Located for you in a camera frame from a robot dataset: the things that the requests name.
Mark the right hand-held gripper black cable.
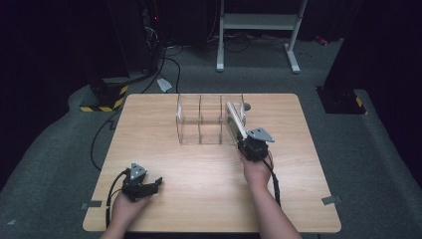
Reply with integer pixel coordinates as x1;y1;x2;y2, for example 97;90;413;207
263;158;283;207

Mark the person's left hand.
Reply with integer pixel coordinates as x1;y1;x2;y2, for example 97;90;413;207
109;191;153;231

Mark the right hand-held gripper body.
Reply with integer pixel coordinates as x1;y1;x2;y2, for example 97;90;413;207
237;126;276;163

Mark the grey tape strip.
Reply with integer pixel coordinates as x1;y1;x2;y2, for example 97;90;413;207
320;195;343;206
81;199;104;210

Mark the white paper scrap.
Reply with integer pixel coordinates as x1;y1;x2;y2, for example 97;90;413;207
156;78;173;94

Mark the white metal stand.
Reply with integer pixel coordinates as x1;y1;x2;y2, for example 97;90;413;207
216;0;309;75

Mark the black base with yellow mark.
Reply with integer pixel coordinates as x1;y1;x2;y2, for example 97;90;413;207
316;86;368;116

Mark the white book with green leaf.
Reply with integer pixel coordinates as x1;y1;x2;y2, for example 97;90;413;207
225;101;249;144

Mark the bundle of black cables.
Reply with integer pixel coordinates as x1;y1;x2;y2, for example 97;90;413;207
206;32;291;54

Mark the long black floor cable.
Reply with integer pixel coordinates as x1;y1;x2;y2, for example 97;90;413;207
90;55;182;172

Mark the black yellow striped base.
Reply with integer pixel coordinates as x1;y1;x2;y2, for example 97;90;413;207
79;77;129;114

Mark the dark equipment rack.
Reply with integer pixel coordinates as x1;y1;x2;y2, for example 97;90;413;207
107;0;167;77

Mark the left hand-held gripper black cable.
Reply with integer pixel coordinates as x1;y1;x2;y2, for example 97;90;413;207
105;168;129;229

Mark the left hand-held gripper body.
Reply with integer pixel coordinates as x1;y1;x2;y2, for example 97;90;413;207
120;161;148;203

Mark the hand-held gripper black cable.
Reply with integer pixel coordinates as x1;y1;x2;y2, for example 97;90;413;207
105;168;129;229
263;158;283;207

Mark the person's right hand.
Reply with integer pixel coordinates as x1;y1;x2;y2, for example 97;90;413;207
240;149;275;189

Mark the clear acrylic divided organizer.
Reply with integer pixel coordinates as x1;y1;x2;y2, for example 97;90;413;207
175;93;247;146

